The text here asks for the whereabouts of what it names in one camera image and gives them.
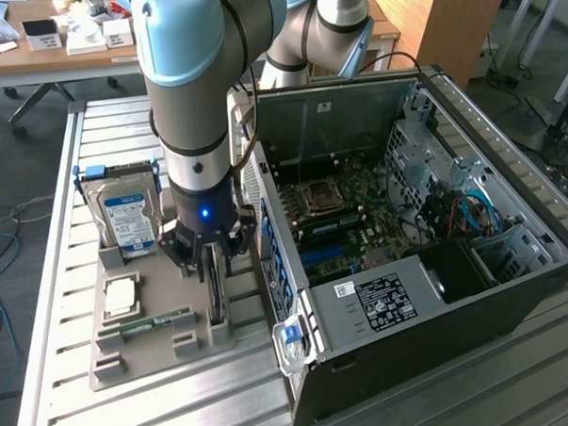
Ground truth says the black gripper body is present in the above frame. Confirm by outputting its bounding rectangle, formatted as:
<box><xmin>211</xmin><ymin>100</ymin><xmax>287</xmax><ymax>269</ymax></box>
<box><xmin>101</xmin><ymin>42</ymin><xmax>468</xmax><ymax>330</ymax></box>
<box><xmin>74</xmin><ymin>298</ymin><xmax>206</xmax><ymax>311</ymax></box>
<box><xmin>170</xmin><ymin>174</ymin><xmax>242</xmax><ymax>238</ymax></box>

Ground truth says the green graphics card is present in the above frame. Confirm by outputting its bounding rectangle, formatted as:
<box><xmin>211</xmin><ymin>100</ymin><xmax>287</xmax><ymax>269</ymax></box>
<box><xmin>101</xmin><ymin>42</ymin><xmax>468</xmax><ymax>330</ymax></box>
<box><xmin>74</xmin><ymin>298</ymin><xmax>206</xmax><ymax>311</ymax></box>
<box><xmin>202</xmin><ymin>241</ymin><xmax>230</xmax><ymax>332</ymax></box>

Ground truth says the hard disk with blue caddy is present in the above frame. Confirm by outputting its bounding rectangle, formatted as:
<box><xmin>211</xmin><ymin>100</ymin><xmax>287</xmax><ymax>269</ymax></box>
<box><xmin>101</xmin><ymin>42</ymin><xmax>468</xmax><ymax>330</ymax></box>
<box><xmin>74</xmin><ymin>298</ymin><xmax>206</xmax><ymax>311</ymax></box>
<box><xmin>73</xmin><ymin>156</ymin><xmax>175</xmax><ymax>264</ymax></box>

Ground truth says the silver CPU chip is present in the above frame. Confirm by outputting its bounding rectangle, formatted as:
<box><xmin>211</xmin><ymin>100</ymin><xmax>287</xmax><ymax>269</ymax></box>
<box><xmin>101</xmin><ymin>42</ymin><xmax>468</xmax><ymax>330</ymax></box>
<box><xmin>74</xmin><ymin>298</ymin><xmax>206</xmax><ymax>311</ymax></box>
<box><xmin>102</xmin><ymin>278</ymin><xmax>141</xmax><ymax>319</ymax></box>

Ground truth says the green RAM stick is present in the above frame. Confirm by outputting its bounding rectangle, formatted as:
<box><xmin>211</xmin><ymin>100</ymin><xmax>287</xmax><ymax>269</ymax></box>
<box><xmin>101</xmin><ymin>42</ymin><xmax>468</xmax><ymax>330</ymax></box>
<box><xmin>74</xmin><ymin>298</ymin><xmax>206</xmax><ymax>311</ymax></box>
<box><xmin>97</xmin><ymin>306</ymin><xmax>196</xmax><ymax>336</ymax></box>
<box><xmin>300</xmin><ymin>212</ymin><xmax>365</xmax><ymax>238</ymax></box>

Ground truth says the blue expansion slot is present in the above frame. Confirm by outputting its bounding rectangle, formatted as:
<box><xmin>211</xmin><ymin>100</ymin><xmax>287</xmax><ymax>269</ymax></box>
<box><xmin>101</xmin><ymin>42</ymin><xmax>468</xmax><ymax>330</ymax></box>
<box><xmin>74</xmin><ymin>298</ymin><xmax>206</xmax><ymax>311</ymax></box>
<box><xmin>298</xmin><ymin>243</ymin><xmax>349</xmax><ymax>269</ymax></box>

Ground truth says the metal CPU socket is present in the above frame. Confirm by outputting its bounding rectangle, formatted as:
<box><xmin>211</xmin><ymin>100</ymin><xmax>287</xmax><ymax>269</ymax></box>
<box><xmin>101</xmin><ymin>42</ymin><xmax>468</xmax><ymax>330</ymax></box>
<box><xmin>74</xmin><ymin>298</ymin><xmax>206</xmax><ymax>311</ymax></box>
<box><xmin>294</xmin><ymin>175</ymin><xmax>349</xmax><ymax>218</ymax></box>

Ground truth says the grey parts rack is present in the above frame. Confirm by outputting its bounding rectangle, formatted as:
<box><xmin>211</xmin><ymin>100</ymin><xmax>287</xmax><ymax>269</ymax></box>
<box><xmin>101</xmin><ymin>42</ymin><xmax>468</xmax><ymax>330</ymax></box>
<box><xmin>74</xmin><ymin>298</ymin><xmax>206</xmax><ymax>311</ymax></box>
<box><xmin>81</xmin><ymin>214</ymin><xmax>240</xmax><ymax>392</ymax></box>

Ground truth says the blue case latch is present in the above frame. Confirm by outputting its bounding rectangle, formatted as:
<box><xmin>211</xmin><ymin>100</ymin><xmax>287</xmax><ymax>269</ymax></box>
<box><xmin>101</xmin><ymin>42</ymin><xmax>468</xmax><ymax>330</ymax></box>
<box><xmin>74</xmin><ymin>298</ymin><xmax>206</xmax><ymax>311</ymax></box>
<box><xmin>278</xmin><ymin>321</ymin><xmax>301</xmax><ymax>350</ymax></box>

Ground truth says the silver power supply unit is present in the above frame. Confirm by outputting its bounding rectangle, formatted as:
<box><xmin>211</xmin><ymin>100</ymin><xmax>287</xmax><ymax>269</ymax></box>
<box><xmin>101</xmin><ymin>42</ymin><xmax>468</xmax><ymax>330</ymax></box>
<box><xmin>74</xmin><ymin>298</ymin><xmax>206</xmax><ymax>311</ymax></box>
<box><xmin>308</xmin><ymin>254</ymin><xmax>450</xmax><ymax>355</ymax></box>

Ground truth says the green motherboard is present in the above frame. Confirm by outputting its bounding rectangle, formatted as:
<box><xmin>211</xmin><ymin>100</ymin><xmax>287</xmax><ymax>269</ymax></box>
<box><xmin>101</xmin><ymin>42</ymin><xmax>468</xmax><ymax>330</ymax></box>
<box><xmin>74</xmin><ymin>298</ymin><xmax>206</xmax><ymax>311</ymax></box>
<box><xmin>274</xmin><ymin>152</ymin><xmax>434</xmax><ymax>289</ymax></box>

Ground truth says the grey chipset heatsink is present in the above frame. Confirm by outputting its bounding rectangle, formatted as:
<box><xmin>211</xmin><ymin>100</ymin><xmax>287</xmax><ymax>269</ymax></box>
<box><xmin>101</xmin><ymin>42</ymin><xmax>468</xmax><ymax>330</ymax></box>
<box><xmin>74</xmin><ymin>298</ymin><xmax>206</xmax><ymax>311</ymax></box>
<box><xmin>364</xmin><ymin>248</ymin><xmax>389</xmax><ymax>270</ymax></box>

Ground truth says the silver metal drive cage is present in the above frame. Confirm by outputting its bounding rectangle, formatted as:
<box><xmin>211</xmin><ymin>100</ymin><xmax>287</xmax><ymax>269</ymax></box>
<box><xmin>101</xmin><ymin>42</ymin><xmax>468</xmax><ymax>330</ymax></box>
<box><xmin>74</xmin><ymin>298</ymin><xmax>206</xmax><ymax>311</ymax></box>
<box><xmin>382</xmin><ymin>113</ymin><xmax>502</xmax><ymax>219</ymax></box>

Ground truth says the plain white box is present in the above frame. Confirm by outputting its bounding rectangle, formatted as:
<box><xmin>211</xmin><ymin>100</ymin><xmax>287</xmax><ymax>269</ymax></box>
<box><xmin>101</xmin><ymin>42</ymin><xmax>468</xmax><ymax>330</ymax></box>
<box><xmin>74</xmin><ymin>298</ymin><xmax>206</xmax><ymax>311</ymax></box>
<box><xmin>101</xmin><ymin>17</ymin><xmax>135</xmax><ymax>50</ymax></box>

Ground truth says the white flat box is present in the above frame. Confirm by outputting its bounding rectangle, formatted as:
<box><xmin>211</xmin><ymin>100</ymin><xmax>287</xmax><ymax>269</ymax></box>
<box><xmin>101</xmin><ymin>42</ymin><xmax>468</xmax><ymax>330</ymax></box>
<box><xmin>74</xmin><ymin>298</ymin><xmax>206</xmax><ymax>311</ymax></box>
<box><xmin>64</xmin><ymin>34</ymin><xmax>109</xmax><ymax>57</ymax></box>

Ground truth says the black open PC case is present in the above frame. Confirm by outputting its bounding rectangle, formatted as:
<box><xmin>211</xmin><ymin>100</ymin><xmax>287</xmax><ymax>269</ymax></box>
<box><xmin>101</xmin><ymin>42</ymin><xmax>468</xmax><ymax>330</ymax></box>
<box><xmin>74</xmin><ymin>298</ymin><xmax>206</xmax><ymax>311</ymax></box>
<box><xmin>224</xmin><ymin>57</ymin><xmax>568</xmax><ymax>426</ymax></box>

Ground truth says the white tape roll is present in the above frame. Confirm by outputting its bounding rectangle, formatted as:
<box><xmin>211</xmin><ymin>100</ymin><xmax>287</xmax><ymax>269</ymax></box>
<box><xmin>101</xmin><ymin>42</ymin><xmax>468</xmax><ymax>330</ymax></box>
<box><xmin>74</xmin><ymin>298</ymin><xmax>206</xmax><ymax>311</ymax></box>
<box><xmin>66</xmin><ymin>20</ymin><xmax>105</xmax><ymax>47</ymax></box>

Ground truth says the wooden office desk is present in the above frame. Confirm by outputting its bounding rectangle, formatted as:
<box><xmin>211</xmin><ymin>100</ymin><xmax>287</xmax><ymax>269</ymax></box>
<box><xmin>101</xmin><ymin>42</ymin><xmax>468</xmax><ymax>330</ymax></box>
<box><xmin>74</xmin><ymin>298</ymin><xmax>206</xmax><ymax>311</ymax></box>
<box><xmin>139</xmin><ymin>16</ymin><xmax>405</xmax><ymax>95</ymax></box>
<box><xmin>0</xmin><ymin>0</ymin><xmax>151</xmax><ymax>139</ymax></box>

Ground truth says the white box with black top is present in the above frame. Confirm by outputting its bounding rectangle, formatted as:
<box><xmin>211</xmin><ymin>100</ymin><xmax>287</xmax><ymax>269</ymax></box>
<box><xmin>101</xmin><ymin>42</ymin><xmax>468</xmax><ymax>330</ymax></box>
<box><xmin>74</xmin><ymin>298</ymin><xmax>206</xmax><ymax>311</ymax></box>
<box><xmin>20</xmin><ymin>17</ymin><xmax>64</xmax><ymax>53</ymax></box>

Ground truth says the wooden cabinet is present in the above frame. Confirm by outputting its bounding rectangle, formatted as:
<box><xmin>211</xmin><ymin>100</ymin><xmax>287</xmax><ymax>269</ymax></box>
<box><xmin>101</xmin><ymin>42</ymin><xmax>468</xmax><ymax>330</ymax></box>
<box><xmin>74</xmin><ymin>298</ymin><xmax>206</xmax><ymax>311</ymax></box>
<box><xmin>364</xmin><ymin>0</ymin><xmax>518</xmax><ymax>93</ymax></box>

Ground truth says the black camera cable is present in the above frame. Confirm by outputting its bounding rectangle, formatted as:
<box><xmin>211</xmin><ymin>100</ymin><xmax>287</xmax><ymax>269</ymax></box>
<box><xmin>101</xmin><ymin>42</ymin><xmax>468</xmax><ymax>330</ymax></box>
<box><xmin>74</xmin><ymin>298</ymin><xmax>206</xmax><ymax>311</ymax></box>
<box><xmin>222</xmin><ymin>13</ymin><xmax>262</xmax><ymax>212</ymax></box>

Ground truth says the grey floor cable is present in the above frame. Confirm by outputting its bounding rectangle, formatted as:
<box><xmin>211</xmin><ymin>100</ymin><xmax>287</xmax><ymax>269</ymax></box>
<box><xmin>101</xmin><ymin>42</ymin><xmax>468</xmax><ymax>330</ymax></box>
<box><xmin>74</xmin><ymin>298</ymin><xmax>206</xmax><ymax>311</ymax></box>
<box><xmin>0</xmin><ymin>193</ymin><xmax>57</xmax><ymax>225</ymax></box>

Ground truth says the black internal wire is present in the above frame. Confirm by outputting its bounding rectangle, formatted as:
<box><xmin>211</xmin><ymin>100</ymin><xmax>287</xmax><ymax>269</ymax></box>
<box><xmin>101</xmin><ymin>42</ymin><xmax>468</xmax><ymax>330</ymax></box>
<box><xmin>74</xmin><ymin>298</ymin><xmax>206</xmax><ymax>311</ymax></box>
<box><xmin>383</xmin><ymin>156</ymin><xmax>432</xmax><ymax>247</ymax></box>

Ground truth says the blue floor cable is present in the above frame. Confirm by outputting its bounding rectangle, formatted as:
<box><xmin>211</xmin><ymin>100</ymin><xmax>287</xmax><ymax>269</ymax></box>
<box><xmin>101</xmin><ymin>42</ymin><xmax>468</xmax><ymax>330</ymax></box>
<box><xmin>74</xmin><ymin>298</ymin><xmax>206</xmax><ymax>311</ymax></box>
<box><xmin>0</xmin><ymin>223</ymin><xmax>27</xmax><ymax>403</ymax></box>

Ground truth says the red thin wire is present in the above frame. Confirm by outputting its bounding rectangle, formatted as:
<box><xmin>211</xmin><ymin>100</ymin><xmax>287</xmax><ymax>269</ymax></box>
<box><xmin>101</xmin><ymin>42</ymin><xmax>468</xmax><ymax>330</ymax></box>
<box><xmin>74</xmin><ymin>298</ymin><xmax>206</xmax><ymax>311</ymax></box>
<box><xmin>445</xmin><ymin>199</ymin><xmax>462</xmax><ymax>236</ymax></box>

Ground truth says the black power cable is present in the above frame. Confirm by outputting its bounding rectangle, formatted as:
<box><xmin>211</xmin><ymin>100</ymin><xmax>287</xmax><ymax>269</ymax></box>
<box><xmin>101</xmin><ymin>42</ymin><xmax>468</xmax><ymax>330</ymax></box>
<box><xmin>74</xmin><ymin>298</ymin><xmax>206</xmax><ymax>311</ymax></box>
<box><xmin>374</xmin><ymin>48</ymin><xmax>449</xmax><ymax>84</ymax></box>

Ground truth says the blue SATA wire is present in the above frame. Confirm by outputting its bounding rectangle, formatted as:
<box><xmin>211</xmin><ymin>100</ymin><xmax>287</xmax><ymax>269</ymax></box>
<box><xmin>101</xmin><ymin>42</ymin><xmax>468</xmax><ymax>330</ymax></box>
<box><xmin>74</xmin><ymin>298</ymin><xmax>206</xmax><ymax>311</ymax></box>
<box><xmin>457</xmin><ymin>188</ymin><xmax>504</xmax><ymax>238</ymax></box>

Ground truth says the white metal desk frame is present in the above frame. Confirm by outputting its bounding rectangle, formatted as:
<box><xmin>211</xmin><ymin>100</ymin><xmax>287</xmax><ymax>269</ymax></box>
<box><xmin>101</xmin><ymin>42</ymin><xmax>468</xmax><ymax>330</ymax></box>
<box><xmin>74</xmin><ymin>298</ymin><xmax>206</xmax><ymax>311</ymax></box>
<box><xmin>484</xmin><ymin>0</ymin><xmax>568</xmax><ymax>71</ymax></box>

